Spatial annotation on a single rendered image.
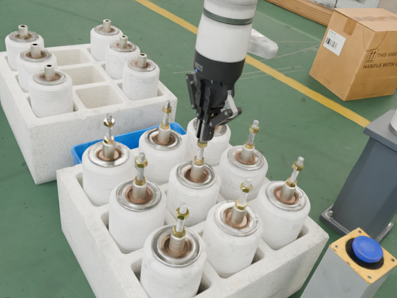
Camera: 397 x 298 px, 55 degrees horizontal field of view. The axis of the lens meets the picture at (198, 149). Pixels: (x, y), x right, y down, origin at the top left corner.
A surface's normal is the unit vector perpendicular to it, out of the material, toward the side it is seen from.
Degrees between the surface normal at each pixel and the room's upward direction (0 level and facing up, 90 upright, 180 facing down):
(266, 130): 0
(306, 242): 0
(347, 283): 90
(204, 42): 90
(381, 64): 90
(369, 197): 90
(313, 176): 0
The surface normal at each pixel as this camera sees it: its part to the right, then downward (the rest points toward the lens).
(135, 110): 0.54, 0.58
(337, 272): -0.81, 0.25
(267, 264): 0.15, -0.78
